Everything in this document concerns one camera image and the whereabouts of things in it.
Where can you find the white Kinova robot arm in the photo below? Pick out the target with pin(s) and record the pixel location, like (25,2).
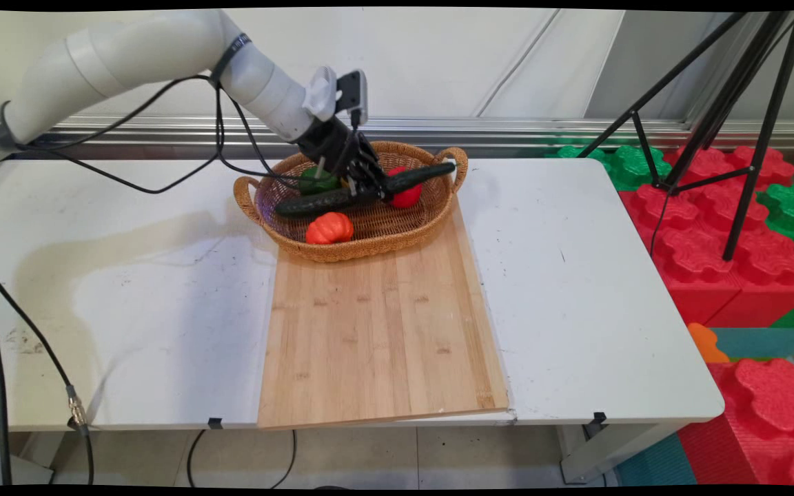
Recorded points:
(128,55)

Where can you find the dark green toy cucumber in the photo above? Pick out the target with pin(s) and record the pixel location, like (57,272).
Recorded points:
(314,202)

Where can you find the green toy bell pepper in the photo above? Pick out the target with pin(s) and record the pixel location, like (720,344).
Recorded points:
(318,182)

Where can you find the green foam block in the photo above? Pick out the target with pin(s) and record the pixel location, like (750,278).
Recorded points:
(793,207)
(628,165)

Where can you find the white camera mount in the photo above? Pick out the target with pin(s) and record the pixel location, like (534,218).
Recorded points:
(320,93)

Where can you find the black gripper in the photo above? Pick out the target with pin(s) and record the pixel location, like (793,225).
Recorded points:
(331,145)

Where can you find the aluminium wall rail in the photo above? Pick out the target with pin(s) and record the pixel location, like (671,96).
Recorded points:
(507,129)

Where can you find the orange toy pumpkin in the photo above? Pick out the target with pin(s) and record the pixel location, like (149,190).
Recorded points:
(328,229)

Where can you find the bamboo cutting board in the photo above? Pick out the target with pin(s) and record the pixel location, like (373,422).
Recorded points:
(383,331)

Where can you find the black table clip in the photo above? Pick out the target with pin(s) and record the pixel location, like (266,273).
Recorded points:
(599,417)
(215,422)

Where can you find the red toy tomato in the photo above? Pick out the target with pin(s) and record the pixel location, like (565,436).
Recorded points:
(407,196)

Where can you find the black tripod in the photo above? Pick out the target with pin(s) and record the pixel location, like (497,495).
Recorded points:
(748,103)

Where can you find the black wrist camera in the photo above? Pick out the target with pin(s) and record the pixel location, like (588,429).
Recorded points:
(351,93)

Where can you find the teal foam mat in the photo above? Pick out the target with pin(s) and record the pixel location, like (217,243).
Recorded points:
(762,342)
(655,461)

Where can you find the white table leg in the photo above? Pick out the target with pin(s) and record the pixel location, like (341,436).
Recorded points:
(597,455)

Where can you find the orange foam piece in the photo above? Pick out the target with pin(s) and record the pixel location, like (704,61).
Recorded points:
(706,343)

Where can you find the woven wicker basket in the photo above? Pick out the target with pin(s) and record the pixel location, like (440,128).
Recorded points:
(369,241)

